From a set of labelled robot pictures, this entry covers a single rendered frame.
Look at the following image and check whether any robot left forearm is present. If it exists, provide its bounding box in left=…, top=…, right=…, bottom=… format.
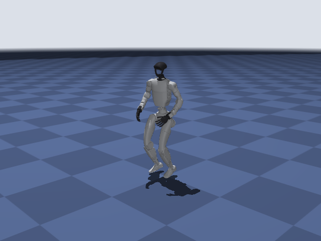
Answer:
left=169, top=99, right=183, bottom=118

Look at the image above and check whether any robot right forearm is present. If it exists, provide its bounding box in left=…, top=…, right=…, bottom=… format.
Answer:
left=139, top=93, right=148, bottom=111

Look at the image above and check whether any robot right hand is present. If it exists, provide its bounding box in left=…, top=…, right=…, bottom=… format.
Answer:
left=136, top=105, right=142, bottom=122

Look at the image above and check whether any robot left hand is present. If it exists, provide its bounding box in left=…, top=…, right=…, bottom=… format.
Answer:
left=155, top=112, right=171, bottom=127

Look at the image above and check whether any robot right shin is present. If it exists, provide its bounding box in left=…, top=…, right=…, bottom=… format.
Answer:
left=144, top=147, right=159, bottom=165

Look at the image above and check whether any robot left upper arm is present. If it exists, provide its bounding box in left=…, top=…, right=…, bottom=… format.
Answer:
left=167, top=81, right=183, bottom=104

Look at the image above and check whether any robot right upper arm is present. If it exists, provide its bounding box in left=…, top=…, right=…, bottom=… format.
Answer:
left=144, top=79, right=153, bottom=99

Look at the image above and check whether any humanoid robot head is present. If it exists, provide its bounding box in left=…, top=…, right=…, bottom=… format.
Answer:
left=154, top=62, right=167, bottom=81

